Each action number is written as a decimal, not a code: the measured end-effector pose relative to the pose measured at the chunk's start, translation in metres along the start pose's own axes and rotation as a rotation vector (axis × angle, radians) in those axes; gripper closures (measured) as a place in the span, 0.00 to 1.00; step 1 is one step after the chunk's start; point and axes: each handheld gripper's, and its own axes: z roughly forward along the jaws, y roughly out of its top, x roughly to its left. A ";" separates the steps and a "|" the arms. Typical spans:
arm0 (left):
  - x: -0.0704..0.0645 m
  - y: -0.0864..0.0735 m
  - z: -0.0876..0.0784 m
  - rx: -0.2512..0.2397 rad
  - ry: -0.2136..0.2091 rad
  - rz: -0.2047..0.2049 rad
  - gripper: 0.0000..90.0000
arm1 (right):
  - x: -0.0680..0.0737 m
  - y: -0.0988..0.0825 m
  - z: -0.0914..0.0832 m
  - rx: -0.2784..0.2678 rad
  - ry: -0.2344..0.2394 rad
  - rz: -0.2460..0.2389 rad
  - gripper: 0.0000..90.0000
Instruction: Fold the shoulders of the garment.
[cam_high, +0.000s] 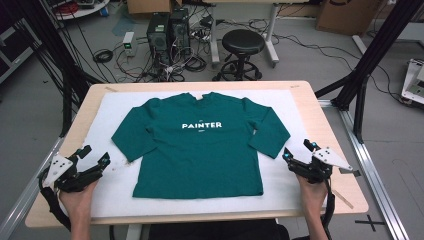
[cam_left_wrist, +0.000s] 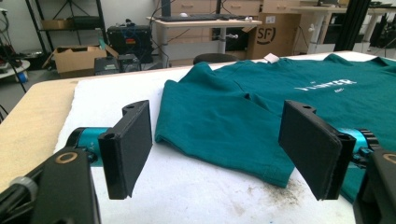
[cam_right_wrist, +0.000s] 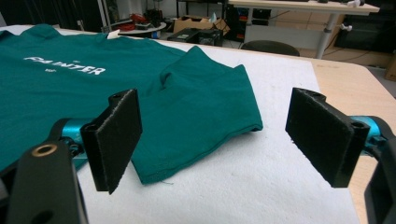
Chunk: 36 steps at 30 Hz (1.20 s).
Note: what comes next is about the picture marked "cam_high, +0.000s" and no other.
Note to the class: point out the long beige tape strip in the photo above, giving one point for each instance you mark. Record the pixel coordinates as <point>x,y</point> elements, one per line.
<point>345,200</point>

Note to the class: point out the small cardboard box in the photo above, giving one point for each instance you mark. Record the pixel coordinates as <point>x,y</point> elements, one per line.
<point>150,6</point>

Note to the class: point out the green long-sleeve shirt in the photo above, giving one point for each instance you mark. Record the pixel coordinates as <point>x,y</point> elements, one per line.
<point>200,160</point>

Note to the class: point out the person's right hand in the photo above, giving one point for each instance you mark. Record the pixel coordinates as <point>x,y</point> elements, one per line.
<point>313,198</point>

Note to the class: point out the black metal frame post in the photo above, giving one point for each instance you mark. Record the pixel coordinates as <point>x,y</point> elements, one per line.
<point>376,50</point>
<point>66,73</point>

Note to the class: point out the white desk frame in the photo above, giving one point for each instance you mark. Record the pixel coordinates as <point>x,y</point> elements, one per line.
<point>215,40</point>

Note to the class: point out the white foam mat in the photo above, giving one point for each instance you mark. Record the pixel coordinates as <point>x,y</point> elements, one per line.
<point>113,200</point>

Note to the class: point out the black computer tower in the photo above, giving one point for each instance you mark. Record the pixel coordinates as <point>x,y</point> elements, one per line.
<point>180,30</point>
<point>158,36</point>

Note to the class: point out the aluminium floor rail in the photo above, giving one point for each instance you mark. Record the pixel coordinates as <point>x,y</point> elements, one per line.
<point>370,166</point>
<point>20,203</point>

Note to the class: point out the large cardboard box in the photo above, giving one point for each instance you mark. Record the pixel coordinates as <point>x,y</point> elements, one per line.
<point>346,16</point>

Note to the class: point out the white power supply box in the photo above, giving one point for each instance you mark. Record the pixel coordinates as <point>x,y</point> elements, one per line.
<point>128,41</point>

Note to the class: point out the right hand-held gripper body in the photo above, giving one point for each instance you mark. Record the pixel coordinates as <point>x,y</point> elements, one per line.
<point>325,158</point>

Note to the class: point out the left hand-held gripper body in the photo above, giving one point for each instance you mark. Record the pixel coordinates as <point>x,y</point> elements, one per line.
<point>61,166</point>

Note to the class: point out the black round stool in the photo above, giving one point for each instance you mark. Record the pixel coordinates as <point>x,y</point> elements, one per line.
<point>243,41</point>

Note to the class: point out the black tape piece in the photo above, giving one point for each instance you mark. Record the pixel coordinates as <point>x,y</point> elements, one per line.
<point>353,172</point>

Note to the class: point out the grey cabinet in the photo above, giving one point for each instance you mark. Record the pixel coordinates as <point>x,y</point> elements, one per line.
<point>13,50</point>

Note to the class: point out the white electronic device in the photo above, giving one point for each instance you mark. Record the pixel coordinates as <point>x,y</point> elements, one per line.
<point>411,80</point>

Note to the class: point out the black tape cross mark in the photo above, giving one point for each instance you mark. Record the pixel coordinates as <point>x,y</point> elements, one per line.
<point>370,222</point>

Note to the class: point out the person's left hand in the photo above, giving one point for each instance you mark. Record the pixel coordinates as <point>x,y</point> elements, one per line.
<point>80,201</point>

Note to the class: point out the round white table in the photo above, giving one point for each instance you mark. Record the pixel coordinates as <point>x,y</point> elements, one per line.
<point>83,11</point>

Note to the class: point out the person's dark lap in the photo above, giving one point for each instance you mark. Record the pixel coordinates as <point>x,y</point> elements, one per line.
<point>213,230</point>

